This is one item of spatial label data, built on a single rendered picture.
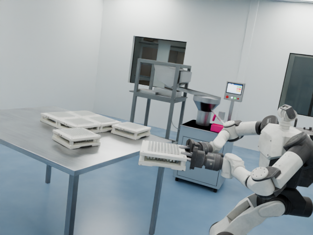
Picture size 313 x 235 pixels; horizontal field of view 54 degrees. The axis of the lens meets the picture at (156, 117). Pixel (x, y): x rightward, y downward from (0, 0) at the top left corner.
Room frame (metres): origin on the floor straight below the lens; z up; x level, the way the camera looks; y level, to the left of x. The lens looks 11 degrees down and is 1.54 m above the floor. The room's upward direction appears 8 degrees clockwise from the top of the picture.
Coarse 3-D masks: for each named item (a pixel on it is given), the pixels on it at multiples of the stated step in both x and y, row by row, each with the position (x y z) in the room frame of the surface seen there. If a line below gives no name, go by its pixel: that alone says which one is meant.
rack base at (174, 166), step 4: (140, 160) 1.51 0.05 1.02; (144, 160) 1.52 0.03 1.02; (148, 160) 1.53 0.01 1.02; (152, 160) 1.54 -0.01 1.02; (156, 160) 1.54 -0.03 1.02; (172, 160) 1.58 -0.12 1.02; (144, 164) 1.51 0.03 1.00; (148, 164) 1.51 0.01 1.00; (152, 164) 1.51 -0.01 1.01; (156, 164) 1.51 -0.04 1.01; (160, 164) 1.51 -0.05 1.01; (164, 164) 1.51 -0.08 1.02; (168, 164) 1.51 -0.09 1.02; (172, 164) 1.52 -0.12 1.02; (176, 164) 1.53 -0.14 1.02; (172, 168) 1.51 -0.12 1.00; (176, 168) 1.51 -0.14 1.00; (180, 168) 1.51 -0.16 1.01; (184, 168) 1.51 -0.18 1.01
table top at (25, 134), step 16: (0, 112) 2.66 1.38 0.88; (16, 112) 2.74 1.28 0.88; (32, 112) 2.83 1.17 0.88; (0, 128) 2.18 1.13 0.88; (16, 128) 2.24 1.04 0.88; (32, 128) 2.30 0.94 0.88; (48, 128) 2.37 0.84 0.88; (16, 144) 1.89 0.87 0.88; (32, 144) 1.93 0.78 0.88; (48, 144) 1.98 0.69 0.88; (112, 144) 2.19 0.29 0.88; (128, 144) 2.25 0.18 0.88; (48, 160) 1.70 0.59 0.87; (64, 160) 1.72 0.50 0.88; (80, 160) 1.76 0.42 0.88; (96, 160) 1.80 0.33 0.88; (112, 160) 1.87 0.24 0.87
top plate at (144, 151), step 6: (144, 144) 1.66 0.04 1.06; (144, 150) 1.55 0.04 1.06; (150, 150) 1.56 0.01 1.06; (156, 150) 1.58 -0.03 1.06; (180, 150) 1.64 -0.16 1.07; (150, 156) 1.51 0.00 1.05; (156, 156) 1.51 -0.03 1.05; (162, 156) 1.51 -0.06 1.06; (168, 156) 1.51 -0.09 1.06; (174, 156) 1.51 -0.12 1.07; (180, 156) 1.53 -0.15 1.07; (186, 156) 1.55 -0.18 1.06
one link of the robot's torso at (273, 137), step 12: (264, 132) 1.67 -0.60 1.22; (276, 132) 1.57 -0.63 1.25; (288, 132) 1.53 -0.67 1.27; (300, 132) 1.57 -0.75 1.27; (312, 132) 1.62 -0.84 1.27; (264, 144) 1.64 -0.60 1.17; (276, 144) 1.52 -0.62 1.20; (264, 156) 1.63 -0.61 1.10; (276, 156) 1.51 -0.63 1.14; (300, 168) 1.52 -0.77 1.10; (312, 168) 1.54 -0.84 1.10; (288, 180) 1.53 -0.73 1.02; (300, 180) 1.54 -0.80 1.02; (312, 180) 1.54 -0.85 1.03
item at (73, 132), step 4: (72, 128) 2.17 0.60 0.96; (76, 128) 2.19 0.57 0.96; (80, 128) 2.20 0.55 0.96; (64, 132) 2.06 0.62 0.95; (68, 132) 2.05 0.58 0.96; (72, 132) 2.06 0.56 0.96; (76, 132) 2.07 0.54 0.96; (80, 132) 2.09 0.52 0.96; (84, 132) 2.10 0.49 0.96; (88, 132) 2.12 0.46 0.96; (60, 136) 2.09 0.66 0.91; (72, 136) 1.99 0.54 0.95; (84, 140) 2.06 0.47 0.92; (88, 140) 2.08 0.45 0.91; (92, 140) 2.11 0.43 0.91
